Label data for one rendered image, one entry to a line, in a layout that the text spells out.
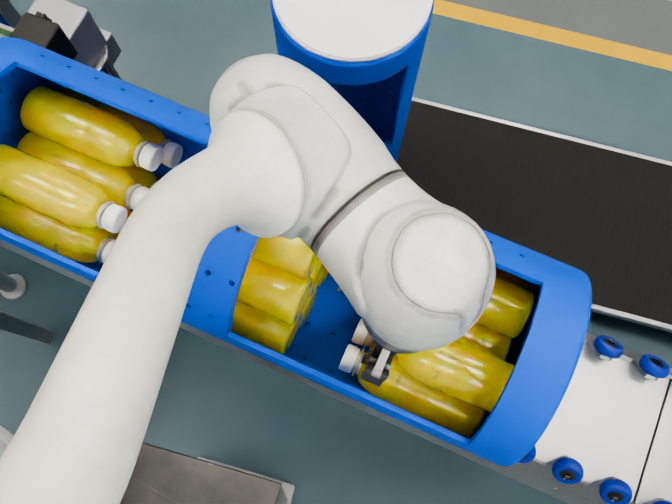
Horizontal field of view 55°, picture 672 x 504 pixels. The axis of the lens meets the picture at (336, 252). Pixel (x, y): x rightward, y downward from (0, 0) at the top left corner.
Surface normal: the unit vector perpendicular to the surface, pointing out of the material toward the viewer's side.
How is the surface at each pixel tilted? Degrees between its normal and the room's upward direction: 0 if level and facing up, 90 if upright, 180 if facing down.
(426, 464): 0
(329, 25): 0
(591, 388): 0
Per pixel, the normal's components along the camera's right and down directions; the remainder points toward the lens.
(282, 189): 0.15, 0.37
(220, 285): -0.25, 0.34
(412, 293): -0.11, 0.11
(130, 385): 0.79, -0.36
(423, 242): -0.07, -0.29
